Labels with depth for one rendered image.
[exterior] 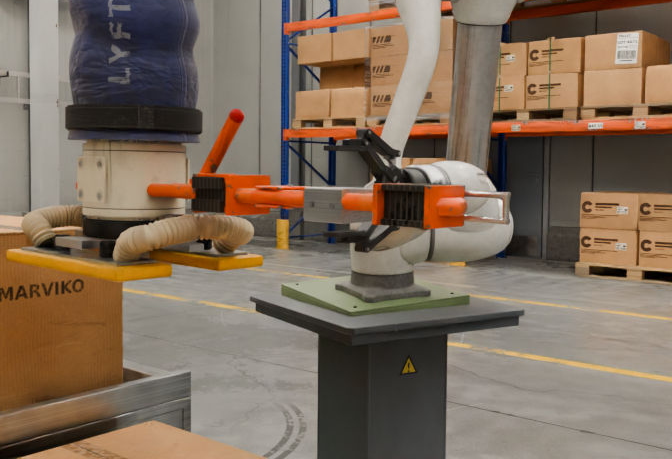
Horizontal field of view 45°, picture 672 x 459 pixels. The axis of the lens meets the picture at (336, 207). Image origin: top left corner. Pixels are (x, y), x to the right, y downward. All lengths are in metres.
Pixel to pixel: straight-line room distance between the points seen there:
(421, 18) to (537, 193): 8.57
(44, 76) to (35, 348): 3.31
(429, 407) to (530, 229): 8.34
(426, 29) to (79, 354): 1.00
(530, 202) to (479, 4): 8.49
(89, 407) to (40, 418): 0.11
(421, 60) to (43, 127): 3.49
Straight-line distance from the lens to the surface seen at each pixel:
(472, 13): 1.85
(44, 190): 4.92
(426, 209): 0.93
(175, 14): 1.35
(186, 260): 1.39
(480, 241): 1.97
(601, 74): 8.65
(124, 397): 1.83
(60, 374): 1.81
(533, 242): 10.27
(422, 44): 1.69
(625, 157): 9.88
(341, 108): 10.29
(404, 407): 1.97
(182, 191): 1.26
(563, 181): 10.15
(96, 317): 1.84
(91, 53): 1.35
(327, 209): 1.04
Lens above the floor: 1.08
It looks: 3 degrees down
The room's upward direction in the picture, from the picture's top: straight up
